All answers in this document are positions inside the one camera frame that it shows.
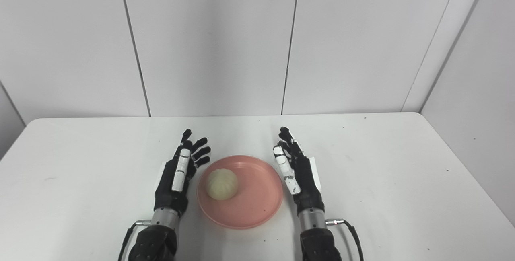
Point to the cream steamed bun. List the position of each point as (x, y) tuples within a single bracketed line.
[(222, 184)]

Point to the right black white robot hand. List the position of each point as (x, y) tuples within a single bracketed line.
[(305, 188)]

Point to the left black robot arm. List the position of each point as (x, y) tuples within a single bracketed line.
[(157, 241)]

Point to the pink round plate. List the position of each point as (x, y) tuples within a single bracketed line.
[(257, 200)]

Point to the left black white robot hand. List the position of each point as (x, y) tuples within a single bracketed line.
[(169, 192)]

